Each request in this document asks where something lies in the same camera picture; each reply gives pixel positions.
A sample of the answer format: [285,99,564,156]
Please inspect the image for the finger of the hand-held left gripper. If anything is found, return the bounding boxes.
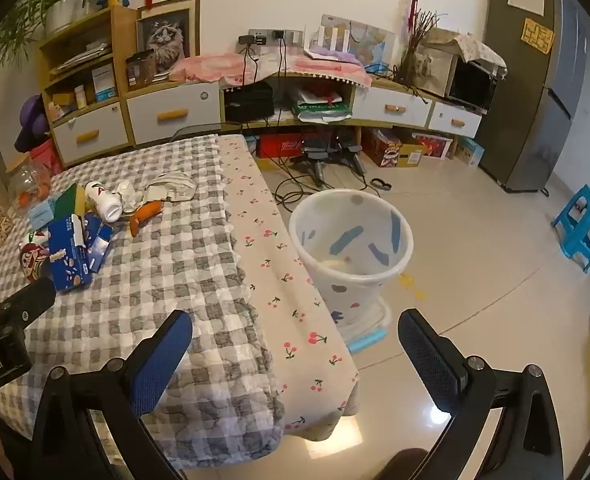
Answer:
[0,276,57,333]

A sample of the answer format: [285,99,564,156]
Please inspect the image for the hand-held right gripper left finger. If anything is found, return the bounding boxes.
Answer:
[29,309,196,480]

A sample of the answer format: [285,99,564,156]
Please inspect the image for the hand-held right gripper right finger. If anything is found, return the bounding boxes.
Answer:
[397,308,566,480]

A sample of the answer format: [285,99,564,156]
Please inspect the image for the large blue carton box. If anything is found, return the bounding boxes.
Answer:
[46,211,99,292]

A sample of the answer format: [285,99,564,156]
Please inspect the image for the green yellow sponge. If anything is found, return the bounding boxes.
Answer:
[54,183,94,222]

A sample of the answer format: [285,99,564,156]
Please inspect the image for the white plastic bottle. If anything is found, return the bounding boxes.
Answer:
[85,181,124,224]

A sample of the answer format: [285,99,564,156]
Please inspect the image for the white plastic bin blue marks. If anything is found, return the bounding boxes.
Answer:
[288,188,415,342]

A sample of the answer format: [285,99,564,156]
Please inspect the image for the orange carrot toy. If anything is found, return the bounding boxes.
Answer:
[128,200,164,237]

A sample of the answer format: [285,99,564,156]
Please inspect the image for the red cartoon snack packet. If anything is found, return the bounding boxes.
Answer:
[17,230,52,282]

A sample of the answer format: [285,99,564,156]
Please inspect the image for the clear plastic storage box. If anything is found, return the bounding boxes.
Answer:
[336,301,393,357]

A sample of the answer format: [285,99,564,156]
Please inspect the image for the grey checked blanket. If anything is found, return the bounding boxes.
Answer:
[0,132,287,472]

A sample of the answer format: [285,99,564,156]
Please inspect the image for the small blue carton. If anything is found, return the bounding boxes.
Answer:
[84,211,114,272]

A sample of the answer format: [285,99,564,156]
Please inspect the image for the clear jar orange contents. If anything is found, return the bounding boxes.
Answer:
[7,152,54,212]

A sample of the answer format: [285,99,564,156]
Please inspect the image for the red bag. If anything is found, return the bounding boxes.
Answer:
[29,139,64,177]

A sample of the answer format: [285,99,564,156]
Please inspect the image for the crumpled white tissue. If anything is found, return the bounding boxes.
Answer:
[115,179,139,212]

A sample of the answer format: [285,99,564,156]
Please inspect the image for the blue plastic stool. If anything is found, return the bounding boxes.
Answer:
[551,184,590,275]

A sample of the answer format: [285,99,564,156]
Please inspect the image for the light blue white box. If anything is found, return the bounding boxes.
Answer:
[454,137,486,167]

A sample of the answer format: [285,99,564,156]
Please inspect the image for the printed cardboard box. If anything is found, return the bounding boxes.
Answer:
[362,127,427,169]

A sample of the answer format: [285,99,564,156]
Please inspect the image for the red white gift box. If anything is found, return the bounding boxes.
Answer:
[412,132,454,159]

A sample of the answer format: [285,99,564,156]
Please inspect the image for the black handheld device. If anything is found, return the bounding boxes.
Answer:
[331,132,367,177]
[292,132,332,184]

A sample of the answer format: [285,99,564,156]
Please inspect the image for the white blue shelf box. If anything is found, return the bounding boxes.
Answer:
[92,64,117,104]

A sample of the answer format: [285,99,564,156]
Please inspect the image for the black electronic box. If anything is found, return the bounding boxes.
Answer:
[223,82,276,124]

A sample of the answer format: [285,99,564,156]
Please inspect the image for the wooden cabinet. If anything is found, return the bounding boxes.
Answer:
[38,4,484,172]

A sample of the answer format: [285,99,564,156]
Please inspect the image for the green white bag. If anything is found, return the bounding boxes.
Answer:
[289,87,354,124]

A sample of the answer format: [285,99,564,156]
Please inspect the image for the black microwave oven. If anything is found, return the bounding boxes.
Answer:
[447,57,500,112]

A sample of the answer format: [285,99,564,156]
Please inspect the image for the potted green plant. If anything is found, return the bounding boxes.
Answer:
[0,0,112,57]

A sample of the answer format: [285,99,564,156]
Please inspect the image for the beige canvas box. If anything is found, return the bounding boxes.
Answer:
[402,41,458,99]

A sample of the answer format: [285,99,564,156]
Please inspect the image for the grey refrigerator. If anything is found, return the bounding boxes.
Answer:
[474,0,590,194]

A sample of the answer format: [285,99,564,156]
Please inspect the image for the pink cloth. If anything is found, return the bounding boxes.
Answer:
[169,51,374,89]

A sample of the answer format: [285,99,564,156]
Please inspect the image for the framed cat picture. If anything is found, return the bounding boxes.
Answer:
[136,0,202,75]

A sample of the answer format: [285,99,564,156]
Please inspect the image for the floral cloth cover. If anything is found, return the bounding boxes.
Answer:
[424,26,509,79]

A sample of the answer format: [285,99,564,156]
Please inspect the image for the dried twig bunch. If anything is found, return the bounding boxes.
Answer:
[399,9,442,84]

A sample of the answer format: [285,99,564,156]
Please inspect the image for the white router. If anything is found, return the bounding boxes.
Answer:
[304,15,364,62]

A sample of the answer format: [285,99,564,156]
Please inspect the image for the yellow paper note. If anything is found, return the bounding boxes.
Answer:
[522,17,556,54]

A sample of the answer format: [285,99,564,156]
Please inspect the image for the white drawer wooden handle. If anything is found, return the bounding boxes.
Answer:
[427,101,484,139]
[352,87,434,129]
[125,80,222,147]
[51,101,129,167]

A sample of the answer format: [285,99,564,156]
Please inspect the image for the black floor cables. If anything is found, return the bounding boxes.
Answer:
[272,152,328,207]

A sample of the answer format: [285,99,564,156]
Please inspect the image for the wall power strip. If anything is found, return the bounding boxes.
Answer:
[238,27,306,47]

